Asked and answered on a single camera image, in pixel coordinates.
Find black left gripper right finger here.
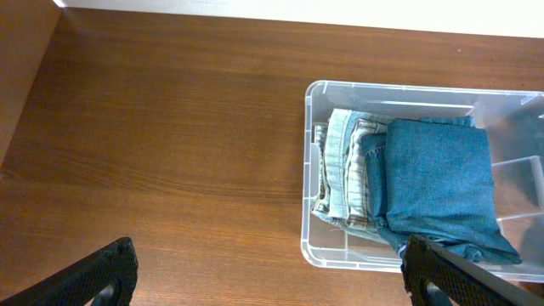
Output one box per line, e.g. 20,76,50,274
401,235,543,306

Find light blue jeans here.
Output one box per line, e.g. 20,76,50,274
311,109,393,244

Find clear plastic storage container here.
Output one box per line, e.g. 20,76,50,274
301,80,543,283

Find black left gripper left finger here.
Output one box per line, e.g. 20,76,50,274
1,237,139,305

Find dark blue jeans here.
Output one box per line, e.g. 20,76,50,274
361,116,522,265

